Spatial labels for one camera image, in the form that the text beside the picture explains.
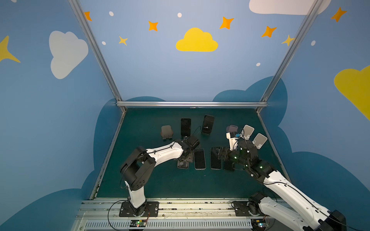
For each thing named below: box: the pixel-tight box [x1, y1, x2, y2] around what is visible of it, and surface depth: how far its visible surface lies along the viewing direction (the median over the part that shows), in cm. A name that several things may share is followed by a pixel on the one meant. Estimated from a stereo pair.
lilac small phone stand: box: [226, 124, 238, 133], surface depth 109 cm
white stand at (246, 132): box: [239, 124, 255, 141], surface depth 103 cm
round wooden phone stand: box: [160, 125, 174, 140], surface depth 104 cm
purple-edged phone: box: [176, 159, 190, 169], surface depth 90 cm
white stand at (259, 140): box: [251, 132, 268, 150], surface depth 98 cm
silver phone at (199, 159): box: [193, 148, 207, 170], surface depth 92 cm
